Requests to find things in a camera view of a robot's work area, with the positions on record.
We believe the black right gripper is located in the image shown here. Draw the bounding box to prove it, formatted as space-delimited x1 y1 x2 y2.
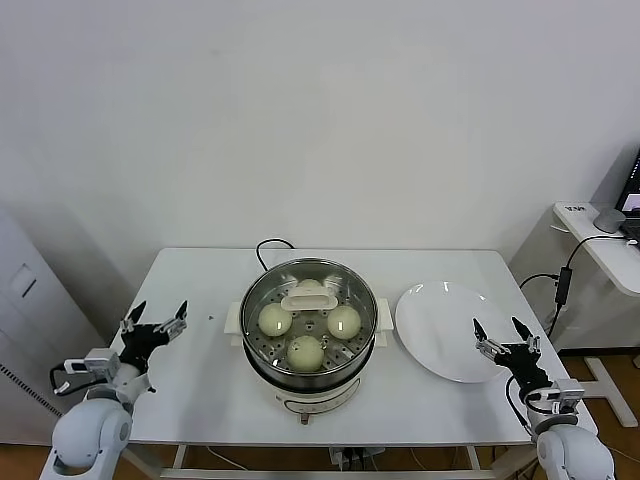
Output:
471 315 554 391

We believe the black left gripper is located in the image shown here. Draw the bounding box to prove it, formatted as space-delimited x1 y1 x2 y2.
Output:
119 299 190 369

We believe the white steamed baozi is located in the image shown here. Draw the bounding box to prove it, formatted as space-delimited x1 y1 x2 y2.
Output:
285 335 326 373
326 305 363 340
294 278 326 301
258 303 294 338

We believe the round glass pot lid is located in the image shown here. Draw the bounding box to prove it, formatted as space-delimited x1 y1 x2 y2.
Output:
239 257 379 374

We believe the perforated steel steamer basket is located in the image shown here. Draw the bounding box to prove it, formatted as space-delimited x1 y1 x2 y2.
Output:
223 257 395 386

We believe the white round plate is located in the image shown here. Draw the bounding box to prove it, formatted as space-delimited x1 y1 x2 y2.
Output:
394 280 515 384

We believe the white metal cabinet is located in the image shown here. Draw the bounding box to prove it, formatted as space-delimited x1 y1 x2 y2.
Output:
0 199 110 446

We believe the grey computer mouse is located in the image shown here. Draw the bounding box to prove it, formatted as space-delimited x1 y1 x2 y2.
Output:
593 208 628 233

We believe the cream electric pot base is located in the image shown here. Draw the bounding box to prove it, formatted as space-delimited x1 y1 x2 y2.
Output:
228 327 390 426

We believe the white power strip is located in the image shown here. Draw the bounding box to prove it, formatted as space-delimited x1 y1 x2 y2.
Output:
328 446 387 472

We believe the open laptop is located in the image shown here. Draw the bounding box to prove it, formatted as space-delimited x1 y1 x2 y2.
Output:
592 144 640 239

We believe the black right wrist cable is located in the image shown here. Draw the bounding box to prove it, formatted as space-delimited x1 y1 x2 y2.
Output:
504 374 534 437

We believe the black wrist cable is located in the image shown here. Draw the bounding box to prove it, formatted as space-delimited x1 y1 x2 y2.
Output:
504 374 534 437
48 366 89 397

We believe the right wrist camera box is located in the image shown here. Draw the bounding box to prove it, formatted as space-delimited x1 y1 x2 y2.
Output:
536 378 584 414

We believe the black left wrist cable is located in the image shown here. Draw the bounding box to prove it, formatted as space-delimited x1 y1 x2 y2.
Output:
48 366 89 397

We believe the black pot power cable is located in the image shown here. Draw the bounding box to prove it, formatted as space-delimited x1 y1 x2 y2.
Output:
255 238 297 274

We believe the white table frame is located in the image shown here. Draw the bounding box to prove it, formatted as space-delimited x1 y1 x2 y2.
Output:
122 439 596 480

